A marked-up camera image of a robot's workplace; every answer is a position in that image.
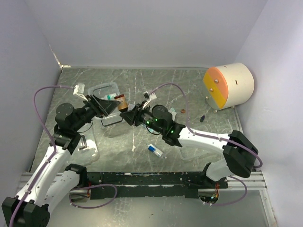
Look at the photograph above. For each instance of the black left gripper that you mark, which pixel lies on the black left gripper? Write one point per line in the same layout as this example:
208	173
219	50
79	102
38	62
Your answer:
102	107

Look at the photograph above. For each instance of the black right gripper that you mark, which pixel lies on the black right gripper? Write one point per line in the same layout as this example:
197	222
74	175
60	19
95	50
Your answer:
133	117

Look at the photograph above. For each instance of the brown bottle orange label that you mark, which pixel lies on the brown bottle orange label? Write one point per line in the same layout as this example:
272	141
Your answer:
123	106

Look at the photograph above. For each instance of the clear plastic medicine box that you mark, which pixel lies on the clear plastic medicine box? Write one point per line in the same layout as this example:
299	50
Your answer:
107	91

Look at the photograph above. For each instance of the white bottle green label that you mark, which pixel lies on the white bottle green label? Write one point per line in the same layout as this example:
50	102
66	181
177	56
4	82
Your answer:
110	96

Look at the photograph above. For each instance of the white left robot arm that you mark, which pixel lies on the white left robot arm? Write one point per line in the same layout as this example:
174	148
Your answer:
33	204

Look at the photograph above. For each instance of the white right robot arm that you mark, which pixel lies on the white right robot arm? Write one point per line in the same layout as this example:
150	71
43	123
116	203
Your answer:
238	153

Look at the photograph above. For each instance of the white teal swab packet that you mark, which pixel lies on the white teal swab packet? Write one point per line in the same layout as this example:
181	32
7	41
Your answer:
173	112

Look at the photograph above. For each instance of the clear compartment tray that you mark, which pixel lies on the clear compartment tray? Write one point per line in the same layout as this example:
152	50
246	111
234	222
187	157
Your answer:
182	156

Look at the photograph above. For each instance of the cream cylinder orange face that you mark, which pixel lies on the cream cylinder orange face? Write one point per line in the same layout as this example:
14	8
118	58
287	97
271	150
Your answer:
227	85

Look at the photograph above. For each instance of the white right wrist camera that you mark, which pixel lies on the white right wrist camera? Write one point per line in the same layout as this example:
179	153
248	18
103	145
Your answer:
149	96

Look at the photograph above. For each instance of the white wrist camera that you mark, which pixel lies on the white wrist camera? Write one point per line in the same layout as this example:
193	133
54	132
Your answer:
79	91
149	96

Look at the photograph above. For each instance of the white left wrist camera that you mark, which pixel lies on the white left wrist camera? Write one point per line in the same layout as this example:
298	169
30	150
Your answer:
79	91

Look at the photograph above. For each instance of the clear box lid black handle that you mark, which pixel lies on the clear box lid black handle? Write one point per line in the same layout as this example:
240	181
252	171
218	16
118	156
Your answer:
86	151

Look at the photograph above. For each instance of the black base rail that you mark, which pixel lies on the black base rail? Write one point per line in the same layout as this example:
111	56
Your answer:
149	184

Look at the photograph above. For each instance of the aluminium frame rail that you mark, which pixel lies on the aluminium frame rail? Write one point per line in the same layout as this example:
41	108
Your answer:
255	182

